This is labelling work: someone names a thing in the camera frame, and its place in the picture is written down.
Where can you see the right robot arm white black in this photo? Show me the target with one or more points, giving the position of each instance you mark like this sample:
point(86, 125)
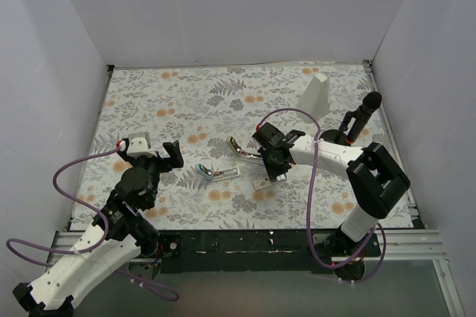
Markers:
point(377, 181)

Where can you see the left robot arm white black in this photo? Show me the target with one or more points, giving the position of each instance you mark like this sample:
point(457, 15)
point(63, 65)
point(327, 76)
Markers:
point(117, 234)

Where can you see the staple tray with staples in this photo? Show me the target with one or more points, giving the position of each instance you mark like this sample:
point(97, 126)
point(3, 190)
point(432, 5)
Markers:
point(282, 177)

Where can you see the white wedge-shaped block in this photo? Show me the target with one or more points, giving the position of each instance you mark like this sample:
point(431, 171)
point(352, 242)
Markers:
point(315, 99)

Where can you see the black microphone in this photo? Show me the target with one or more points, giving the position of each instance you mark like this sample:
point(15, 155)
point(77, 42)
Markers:
point(371, 102)

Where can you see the black microphone stand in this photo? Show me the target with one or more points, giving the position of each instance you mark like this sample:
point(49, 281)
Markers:
point(338, 136)

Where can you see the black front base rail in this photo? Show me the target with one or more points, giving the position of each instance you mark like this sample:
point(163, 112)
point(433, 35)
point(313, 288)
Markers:
point(238, 250)

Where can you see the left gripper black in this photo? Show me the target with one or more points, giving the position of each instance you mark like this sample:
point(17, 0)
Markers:
point(159, 161)

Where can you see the light blue stapler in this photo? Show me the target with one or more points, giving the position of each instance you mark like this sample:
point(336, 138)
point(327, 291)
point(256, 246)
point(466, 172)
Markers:
point(217, 175)

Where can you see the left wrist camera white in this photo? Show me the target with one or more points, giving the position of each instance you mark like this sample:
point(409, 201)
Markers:
point(139, 145)

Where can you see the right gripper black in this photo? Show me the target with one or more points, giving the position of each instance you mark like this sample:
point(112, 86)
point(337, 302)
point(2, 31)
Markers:
point(268, 157)

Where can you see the white staple box sleeve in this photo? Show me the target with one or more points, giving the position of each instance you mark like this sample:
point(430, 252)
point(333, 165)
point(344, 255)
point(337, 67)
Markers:
point(260, 184)

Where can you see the beige stapler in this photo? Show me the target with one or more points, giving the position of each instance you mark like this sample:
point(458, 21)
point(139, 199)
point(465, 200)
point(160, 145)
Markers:
point(241, 154)

